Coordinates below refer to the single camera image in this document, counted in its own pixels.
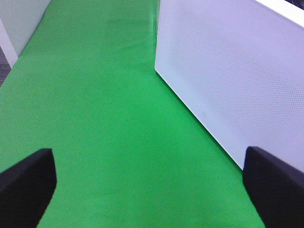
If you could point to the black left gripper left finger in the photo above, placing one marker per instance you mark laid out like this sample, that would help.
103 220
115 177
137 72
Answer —
26 190

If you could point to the green table cloth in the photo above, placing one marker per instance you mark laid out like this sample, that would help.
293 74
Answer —
128 152

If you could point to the white microwave oven body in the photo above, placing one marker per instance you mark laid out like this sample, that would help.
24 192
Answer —
232 71

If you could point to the white partition panel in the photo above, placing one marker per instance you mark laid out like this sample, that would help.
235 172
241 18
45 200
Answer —
18 21

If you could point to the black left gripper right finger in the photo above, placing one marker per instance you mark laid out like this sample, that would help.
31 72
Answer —
275 188

